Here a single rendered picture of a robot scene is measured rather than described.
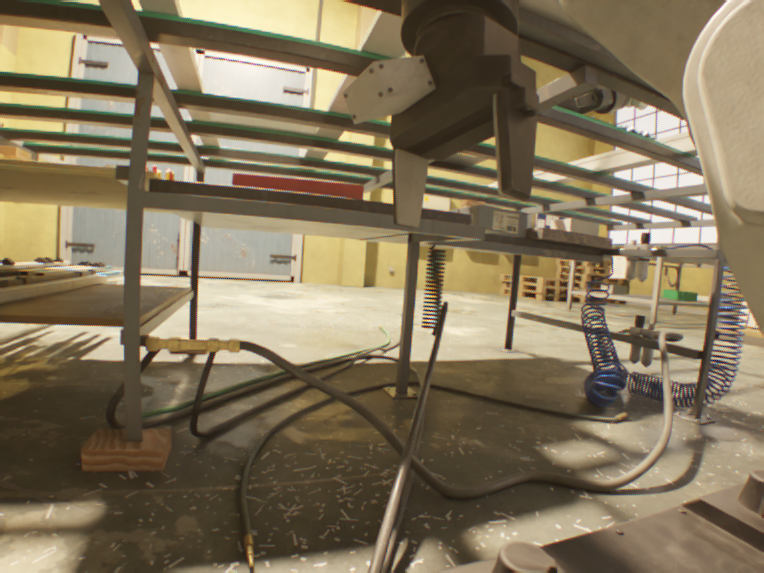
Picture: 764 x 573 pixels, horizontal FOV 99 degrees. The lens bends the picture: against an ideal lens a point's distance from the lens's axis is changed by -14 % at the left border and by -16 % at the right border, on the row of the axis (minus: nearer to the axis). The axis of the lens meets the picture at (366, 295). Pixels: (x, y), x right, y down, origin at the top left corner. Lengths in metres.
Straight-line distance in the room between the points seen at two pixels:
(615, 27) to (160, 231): 6.91
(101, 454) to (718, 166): 0.97
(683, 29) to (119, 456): 1.02
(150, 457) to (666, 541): 0.84
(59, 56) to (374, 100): 8.14
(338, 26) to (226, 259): 4.85
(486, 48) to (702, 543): 0.50
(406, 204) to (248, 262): 6.66
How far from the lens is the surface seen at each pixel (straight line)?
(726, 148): 0.31
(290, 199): 0.84
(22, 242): 7.92
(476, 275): 8.44
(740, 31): 0.34
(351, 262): 6.85
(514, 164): 0.23
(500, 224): 1.50
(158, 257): 7.09
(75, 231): 7.49
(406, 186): 0.32
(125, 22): 0.75
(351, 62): 0.82
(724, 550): 0.55
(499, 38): 0.29
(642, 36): 0.45
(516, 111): 0.25
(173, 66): 1.03
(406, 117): 0.30
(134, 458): 0.91
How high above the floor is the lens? 0.45
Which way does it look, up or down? 5 degrees down
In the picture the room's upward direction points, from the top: 4 degrees clockwise
